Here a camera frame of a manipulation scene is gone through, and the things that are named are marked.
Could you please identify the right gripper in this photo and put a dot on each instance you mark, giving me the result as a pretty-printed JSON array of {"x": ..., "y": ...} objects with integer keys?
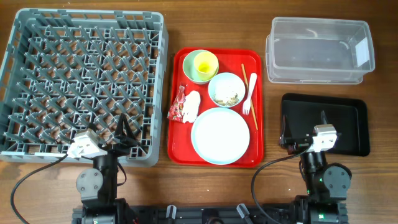
[{"x": 288, "y": 139}]

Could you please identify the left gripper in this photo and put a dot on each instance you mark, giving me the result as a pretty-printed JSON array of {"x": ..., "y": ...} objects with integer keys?
[{"x": 127, "y": 139}]

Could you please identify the red snack wrapper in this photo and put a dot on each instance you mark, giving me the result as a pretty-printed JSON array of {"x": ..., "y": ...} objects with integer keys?
[{"x": 175, "y": 111}]

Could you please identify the white napkin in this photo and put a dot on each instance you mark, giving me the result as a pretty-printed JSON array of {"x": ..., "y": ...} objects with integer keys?
[{"x": 190, "y": 107}]

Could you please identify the rice food scraps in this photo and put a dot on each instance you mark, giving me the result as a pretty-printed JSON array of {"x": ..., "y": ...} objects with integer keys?
[{"x": 226, "y": 94}]

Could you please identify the light blue bowl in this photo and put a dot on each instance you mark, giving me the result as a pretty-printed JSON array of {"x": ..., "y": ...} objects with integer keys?
[{"x": 224, "y": 78}]

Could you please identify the light blue plate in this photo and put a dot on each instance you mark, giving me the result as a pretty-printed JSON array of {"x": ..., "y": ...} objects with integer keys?
[{"x": 220, "y": 136}]

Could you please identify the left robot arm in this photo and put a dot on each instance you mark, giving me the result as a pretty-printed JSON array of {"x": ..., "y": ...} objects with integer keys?
[{"x": 98, "y": 186}]

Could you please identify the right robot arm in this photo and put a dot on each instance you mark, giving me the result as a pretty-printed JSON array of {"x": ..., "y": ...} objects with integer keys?
[{"x": 327, "y": 184}]

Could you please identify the black waste tray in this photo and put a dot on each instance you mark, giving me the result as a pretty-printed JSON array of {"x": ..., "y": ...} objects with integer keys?
[{"x": 348, "y": 116}]

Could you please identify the grey dishwasher rack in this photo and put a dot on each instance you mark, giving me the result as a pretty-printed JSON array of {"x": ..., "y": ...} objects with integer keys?
[{"x": 65, "y": 69}]

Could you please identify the wooden chopstick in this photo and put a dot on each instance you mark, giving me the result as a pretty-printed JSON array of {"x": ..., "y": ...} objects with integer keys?
[{"x": 252, "y": 106}]

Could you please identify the white plastic fork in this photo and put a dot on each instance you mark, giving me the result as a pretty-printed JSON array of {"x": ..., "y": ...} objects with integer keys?
[{"x": 247, "y": 102}]

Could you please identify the clear plastic bin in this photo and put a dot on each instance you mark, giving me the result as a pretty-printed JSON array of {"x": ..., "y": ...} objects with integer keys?
[{"x": 302, "y": 50}]

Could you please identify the light green bowl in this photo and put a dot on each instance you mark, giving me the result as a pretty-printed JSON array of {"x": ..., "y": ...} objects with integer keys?
[{"x": 190, "y": 71}]

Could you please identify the yellow plastic cup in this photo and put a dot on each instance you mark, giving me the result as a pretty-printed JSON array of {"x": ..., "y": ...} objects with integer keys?
[{"x": 205, "y": 64}]

